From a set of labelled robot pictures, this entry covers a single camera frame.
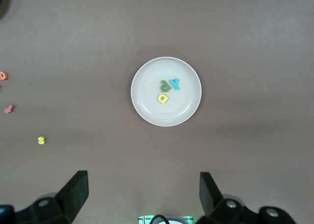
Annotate yellow foam letter a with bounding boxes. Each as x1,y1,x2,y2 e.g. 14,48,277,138
157,93,170,104

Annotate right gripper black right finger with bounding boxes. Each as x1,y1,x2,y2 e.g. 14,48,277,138
195,171,297,224

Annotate brown table cover sheet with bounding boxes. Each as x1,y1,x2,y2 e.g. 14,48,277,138
0,0,314,224

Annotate beige brown plate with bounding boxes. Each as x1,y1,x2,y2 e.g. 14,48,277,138
130,56,203,127

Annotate green foam letter p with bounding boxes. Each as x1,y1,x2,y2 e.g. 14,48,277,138
159,80,172,93

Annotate teal foam letter y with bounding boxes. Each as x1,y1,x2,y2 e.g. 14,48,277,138
169,78,181,91

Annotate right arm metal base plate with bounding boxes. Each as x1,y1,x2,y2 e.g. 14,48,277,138
137,215,196,224

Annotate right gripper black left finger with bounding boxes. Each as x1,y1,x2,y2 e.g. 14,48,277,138
0,169,89,224

